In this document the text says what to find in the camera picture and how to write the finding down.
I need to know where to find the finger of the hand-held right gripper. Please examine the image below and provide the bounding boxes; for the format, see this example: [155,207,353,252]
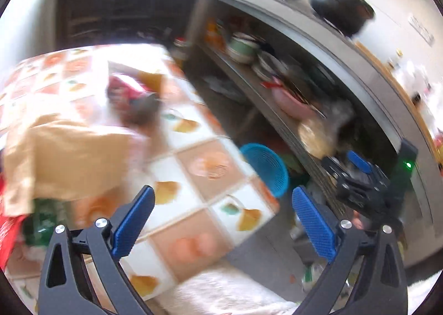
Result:
[321,156,385,220]
[347,150,393,198]

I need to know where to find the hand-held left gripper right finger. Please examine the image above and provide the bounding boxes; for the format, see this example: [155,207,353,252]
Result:
[292,186,409,315]

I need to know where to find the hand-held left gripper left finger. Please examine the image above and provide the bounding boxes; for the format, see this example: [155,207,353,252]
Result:
[37,185,156,315]

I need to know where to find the green plastic bottle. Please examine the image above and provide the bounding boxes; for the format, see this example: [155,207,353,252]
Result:
[22,199,66,246]

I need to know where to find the red snack packet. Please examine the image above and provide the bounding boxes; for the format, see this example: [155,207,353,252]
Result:
[0,176,25,267]

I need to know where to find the blue plastic basket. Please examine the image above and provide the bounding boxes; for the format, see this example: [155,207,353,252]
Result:
[240,143,289,198]

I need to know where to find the pink plate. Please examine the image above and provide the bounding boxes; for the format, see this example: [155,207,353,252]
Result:
[272,86,322,120]

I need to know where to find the fruit patterned tablecloth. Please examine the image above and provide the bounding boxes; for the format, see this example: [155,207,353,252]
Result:
[0,43,281,312]

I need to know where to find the tan paper bag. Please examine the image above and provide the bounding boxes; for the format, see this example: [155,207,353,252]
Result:
[2,116,139,215]

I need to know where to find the clear plastic bag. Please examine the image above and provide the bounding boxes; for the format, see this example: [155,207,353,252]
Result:
[391,59,433,104]

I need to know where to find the person's white fluffy coat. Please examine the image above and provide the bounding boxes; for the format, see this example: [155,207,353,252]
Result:
[169,265,302,315]

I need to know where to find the dark red crumpled bag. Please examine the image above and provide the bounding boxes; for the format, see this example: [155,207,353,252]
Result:
[107,73,163,125]

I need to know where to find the stack of bowls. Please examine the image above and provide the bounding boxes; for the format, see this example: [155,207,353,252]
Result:
[226,33,260,64]

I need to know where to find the black cooking pot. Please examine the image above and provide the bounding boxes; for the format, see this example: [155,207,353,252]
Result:
[309,0,376,37]

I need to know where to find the red white container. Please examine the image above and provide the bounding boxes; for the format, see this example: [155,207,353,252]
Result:
[173,38,189,59]

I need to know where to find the orange snack bag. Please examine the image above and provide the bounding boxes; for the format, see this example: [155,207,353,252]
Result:
[204,19,225,49]

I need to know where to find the red handled utensil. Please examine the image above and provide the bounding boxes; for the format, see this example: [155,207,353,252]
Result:
[261,80,289,90]

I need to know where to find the white wall socket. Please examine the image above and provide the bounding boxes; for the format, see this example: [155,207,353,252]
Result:
[408,15,435,45]

